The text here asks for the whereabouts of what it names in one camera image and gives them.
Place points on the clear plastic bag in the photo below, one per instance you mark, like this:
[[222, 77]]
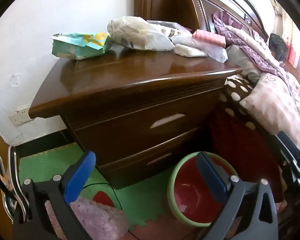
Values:
[[215, 52]]

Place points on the white printed plastic bag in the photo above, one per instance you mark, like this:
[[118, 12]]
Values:
[[140, 35]]

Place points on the grey pillow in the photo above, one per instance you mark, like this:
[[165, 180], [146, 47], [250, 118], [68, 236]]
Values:
[[242, 60]]

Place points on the carved wooden headboard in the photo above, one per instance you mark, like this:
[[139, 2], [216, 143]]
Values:
[[165, 2]]

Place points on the bright window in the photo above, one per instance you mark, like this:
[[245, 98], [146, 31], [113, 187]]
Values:
[[298, 30]]

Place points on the metal spring clip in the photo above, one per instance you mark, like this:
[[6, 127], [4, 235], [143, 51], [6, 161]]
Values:
[[13, 170]]

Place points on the pink striped packet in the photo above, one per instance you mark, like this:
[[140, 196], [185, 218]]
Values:
[[207, 37]]

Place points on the purple lace quilt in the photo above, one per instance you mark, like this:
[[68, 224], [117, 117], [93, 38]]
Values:
[[250, 42]]

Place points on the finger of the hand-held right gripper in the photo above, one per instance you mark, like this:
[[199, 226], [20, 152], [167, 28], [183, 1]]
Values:
[[288, 145]]

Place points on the red bin with green rim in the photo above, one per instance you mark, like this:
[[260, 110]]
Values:
[[190, 197]]

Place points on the dark wooden nightstand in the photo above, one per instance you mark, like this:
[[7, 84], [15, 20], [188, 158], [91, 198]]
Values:
[[140, 100]]

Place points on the red bed cloth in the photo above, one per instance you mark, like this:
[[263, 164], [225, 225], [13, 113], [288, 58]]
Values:
[[240, 150]]

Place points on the white wall socket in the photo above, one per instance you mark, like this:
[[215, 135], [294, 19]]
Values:
[[20, 116]]

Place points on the white pad packet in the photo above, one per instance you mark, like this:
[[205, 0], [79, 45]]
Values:
[[190, 50]]

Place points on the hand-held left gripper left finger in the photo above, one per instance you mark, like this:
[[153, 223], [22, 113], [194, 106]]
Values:
[[81, 175]]

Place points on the wet wipes packet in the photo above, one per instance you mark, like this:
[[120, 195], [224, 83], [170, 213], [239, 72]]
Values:
[[77, 47]]

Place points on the purple fluffy rug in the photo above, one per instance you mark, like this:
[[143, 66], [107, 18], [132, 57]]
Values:
[[95, 220]]

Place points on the green foam floor mat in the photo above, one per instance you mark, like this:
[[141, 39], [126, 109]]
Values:
[[140, 200]]

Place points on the nightstand drawer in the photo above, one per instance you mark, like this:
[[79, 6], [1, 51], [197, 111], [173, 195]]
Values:
[[115, 135], [150, 165]]

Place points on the brown polka dot blanket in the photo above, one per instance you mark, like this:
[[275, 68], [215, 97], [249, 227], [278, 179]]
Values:
[[233, 87]]

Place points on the wooden door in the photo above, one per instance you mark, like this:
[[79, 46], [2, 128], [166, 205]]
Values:
[[1, 135]]

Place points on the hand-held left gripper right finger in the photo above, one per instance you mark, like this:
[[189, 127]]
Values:
[[211, 177]]

